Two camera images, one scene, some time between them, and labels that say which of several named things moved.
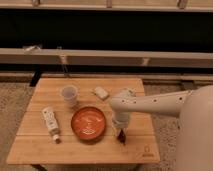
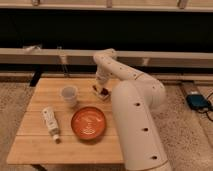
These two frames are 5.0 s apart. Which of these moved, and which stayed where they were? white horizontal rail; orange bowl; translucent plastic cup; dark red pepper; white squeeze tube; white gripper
Moved: dark red pepper; white gripper
Stayed: translucent plastic cup; white horizontal rail; orange bowl; white squeeze tube
